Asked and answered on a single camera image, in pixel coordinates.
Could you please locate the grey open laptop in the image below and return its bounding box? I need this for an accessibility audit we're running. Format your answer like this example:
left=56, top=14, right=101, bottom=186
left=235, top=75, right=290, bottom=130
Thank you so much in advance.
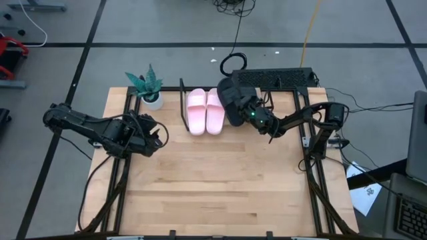
left=382, top=89, right=427, bottom=240

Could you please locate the white paper sheet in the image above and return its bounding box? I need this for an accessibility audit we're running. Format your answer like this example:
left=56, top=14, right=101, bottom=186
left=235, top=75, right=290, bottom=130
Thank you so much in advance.
left=346, top=161, right=383, bottom=217

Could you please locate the red black cart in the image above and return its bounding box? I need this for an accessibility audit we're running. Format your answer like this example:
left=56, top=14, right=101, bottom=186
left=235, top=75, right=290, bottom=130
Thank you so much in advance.
left=0, top=35, right=30, bottom=81

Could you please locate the green plant white pot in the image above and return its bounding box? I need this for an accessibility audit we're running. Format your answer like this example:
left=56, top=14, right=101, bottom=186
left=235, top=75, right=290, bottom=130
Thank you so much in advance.
left=125, top=63, right=165, bottom=111

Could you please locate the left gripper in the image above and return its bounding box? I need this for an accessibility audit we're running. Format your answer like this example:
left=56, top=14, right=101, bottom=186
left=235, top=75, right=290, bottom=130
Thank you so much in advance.
left=125, top=113, right=163, bottom=158

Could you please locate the black perforated computer case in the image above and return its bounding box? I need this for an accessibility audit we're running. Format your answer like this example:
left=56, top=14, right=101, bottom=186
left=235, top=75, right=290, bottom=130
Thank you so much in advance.
left=231, top=67, right=318, bottom=89

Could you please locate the grey metal stand foot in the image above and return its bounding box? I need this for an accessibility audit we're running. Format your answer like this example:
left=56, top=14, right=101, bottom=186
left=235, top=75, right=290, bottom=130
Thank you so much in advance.
left=7, top=0, right=67, bottom=13

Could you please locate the wooden shelf black metal frame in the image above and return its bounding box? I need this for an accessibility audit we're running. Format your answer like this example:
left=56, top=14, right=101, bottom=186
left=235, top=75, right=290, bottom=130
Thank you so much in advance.
left=179, top=78, right=276, bottom=136

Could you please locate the black desk bar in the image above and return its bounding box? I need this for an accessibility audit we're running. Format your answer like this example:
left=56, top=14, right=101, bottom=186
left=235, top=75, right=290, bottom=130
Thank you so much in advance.
left=346, top=158, right=408, bottom=191

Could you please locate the white cable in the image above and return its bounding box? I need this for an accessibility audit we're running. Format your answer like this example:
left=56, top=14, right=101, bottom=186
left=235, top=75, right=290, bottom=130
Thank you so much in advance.
left=18, top=0, right=48, bottom=47

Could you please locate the black cable tangle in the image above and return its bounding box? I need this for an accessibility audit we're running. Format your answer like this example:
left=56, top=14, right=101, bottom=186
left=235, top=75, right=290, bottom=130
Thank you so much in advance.
left=212, top=0, right=258, bottom=18

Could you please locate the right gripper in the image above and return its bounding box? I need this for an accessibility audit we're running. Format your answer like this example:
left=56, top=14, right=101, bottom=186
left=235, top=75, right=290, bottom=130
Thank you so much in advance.
left=237, top=95, right=280, bottom=136

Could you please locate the pink slide sandal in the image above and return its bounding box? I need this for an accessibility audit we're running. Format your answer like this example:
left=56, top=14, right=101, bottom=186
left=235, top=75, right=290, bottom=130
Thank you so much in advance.
left=185, top=88, right=207, bottom=137
left=205, top=87, right=227, bottom=136

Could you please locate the black coiled cable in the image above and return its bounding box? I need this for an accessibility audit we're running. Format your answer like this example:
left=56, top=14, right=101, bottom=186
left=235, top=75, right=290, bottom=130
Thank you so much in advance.
left=219, top=0, right=249, bottom=79

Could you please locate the black connector plug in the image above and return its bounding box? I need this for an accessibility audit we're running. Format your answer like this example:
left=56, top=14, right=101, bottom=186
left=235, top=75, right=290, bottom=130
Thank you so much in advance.
left=328, top=137, right=351, bottom=149

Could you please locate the grey metal bar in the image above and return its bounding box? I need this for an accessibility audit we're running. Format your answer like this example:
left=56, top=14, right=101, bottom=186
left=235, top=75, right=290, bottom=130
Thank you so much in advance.
left=0, top=79, right=27, bottom=89

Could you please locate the yellow cable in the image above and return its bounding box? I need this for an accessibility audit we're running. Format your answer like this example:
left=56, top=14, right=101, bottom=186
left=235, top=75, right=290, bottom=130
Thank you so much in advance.
left=299, top=0, right=323, bottom=68

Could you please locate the black aluminium rig frame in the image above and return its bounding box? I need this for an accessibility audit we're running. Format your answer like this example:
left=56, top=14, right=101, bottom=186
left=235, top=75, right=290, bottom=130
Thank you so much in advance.
left=79, top=85, right=358, bottom=236

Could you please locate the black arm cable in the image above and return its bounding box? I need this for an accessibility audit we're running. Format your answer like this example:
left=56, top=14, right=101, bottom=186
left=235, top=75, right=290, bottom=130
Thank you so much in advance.
left=77, top=155, right=113, bottom=233

